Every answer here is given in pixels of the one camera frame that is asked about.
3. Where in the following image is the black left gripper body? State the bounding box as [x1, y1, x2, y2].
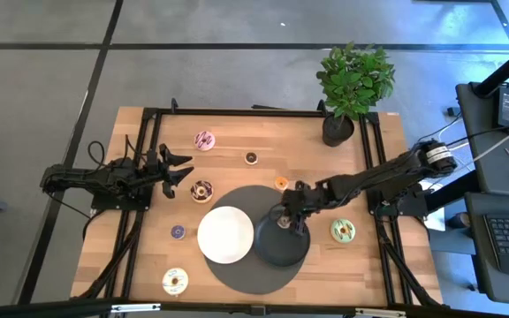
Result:
[139, 149, 168, 189]

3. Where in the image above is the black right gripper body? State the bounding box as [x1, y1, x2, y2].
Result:
[280, 179, 327, 218]

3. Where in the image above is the large chocolate donut pink drizzle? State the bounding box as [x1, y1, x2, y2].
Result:
[190, 179, 215, 204]

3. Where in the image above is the large mint donut dark drizzle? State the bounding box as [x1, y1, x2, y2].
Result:
[330, 217, 357, 244]

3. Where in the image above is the large pink donut dark drizzle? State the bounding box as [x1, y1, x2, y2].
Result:
[193, 130, 217, 153]

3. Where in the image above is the large white donut teal drizzle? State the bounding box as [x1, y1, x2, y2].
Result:
[162, 267, 190, 296]

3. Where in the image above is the black round plate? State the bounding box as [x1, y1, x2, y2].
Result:
[253, 210, 312, 269]

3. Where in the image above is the white round plate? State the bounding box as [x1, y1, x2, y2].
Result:
[196, 205, 255, 265]

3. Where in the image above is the black plant pot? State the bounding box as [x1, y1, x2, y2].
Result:
[322, 112, 356, 148]

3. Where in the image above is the grey round woven placemat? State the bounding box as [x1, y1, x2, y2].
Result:
[202, 185, 308, 296]

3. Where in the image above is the green leafy plant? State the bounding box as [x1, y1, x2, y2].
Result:
[315, 42, 396, 121]

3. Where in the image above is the black stand pole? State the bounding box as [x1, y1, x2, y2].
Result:
[473, 37, 509, 98]
[422, 170, 481, 216]

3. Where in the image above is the dark grey desk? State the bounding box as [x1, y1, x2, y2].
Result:
[464, 192, 509, 308]
[455, 80, 509, 191]

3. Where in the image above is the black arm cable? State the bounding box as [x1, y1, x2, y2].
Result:
[87, 140, 106, 169]

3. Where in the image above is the black aluminium table frame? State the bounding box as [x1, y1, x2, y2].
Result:
[0, 97, 509, 318]

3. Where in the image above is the white cable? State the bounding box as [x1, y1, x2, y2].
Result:
[470, 117, 509, 165]

